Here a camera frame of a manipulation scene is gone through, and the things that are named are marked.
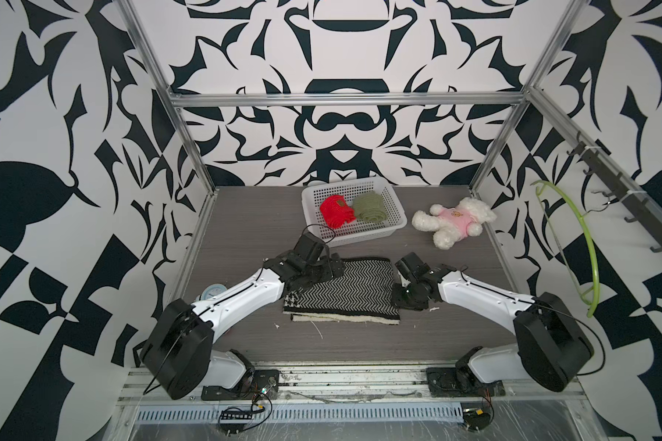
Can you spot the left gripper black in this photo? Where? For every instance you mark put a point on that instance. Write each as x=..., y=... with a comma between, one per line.
x=329, y=272

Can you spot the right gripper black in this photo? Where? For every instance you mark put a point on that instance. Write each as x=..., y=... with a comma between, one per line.
x=396, y=300

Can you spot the black white houndstooth scarf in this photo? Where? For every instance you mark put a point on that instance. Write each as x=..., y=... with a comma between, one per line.
x=362, y=295

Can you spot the red knitted scarf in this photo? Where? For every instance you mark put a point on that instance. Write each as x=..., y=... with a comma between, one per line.
x=336, y=212

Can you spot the green knitted scarf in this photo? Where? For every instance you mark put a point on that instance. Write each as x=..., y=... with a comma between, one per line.
x=369, y=207

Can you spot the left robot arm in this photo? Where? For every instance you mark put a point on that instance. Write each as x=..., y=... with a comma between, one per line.
x=179, y=351

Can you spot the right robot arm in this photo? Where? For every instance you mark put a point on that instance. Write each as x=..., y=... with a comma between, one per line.
x=551, y=347

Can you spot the white plastic basket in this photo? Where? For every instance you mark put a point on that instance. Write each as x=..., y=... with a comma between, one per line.
x=356, y=232

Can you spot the white teddy bear pink shirt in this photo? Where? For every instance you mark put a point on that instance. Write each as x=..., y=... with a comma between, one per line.
x=450, y=226

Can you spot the light blue alarm clock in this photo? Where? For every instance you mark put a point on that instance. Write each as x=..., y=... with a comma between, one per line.
x=212, y=292

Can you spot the black connector hub right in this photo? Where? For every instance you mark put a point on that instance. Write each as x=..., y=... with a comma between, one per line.
x=476, y=420

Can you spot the black connector hub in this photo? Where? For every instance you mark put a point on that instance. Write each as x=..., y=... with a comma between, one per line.
x=235, y=415
x=476, y=420

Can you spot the black connector hub left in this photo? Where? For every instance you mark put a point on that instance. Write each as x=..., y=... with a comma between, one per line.
x=235, y=415

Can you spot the green clothes hanger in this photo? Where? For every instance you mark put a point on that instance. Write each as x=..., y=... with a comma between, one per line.
x=577, y=251

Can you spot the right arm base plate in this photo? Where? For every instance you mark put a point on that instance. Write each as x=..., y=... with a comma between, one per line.
x=460, y=383

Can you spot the white slotted cable duct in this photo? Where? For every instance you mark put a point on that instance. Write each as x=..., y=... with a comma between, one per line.
x=449, y=412

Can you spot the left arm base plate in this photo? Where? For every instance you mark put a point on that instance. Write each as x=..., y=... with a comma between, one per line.
x=266, y=381

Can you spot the grey wall hook rail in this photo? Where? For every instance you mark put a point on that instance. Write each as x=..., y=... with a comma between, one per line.
x=620, y=187

